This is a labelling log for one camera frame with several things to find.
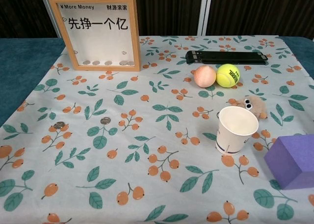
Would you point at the silver coin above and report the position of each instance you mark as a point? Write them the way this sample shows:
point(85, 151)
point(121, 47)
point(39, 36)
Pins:
point(131, 63)
point(105, 120)
point(96, 62)
point(108, 62)
point(59, 125)
point(122, 62)
point(86, 62)

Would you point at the floral leaf-print tablecloth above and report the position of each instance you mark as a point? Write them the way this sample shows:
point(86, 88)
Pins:
point(157, 140)

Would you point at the pink peach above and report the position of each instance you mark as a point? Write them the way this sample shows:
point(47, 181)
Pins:
point(205, 76)

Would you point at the yellow tennis ball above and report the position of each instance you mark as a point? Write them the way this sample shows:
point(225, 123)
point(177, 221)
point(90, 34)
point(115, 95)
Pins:
point(228, 75)

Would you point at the white paper cup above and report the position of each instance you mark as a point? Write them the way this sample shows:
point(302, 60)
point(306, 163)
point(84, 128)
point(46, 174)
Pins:
point(233, 138)

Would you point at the beige googly-eyed plush toy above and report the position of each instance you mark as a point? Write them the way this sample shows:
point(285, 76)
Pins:
point(257, 107)

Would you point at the teal table cover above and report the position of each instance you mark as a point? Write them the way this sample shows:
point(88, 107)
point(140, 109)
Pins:
point(22, 62)

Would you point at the purple foam block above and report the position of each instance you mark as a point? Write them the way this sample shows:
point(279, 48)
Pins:
point(294, 160)

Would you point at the wooden frame coin bank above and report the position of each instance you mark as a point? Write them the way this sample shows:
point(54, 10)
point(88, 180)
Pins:
point(103, 45)

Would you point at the white wide frame post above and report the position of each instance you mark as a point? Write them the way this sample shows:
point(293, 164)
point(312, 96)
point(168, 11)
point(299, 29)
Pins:
point(205, 12)

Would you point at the white slanted frame post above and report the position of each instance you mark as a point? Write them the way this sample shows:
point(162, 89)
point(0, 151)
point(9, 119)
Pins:
point(50, 13)

